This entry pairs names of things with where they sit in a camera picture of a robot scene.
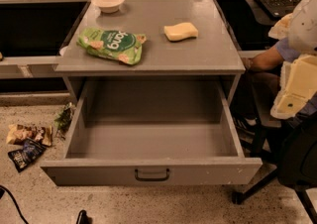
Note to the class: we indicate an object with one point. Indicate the dark blue snack bag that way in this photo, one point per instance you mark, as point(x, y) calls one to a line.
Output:
point(23, 157)

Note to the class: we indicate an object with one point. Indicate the tan snack bag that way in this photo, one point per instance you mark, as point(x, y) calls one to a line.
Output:
point(18, 134)

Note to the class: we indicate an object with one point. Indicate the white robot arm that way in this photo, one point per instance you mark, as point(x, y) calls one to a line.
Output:
point(302, 32)

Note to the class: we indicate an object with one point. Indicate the grey cabinet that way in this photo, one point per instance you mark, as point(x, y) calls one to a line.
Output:
point(211, 53)

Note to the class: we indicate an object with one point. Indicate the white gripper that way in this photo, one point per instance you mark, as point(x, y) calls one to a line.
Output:
point(304, 26)

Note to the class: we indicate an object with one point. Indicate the dark green snack bag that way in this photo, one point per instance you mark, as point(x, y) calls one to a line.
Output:
point(63, 120)

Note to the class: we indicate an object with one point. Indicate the person in blue shirt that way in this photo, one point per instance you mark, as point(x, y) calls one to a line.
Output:
point(261, 65)

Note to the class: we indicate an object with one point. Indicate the black object on floor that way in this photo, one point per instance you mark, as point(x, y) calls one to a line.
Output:
point(82, 218)

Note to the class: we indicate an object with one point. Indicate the black drawer handle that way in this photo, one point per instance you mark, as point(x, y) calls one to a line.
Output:
point(152, 176)

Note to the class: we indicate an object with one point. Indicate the green rice chip bag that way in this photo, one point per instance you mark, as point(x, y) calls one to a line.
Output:
point(112, 44)

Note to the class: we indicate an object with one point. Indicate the white bowl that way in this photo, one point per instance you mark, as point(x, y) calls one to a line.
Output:
point(108, 6)

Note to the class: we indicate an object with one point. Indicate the yellow sponge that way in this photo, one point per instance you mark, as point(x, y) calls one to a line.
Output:
point(180, 31)

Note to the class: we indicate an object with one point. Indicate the grey open top drawer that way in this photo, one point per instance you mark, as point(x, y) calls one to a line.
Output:
point(121, 125)

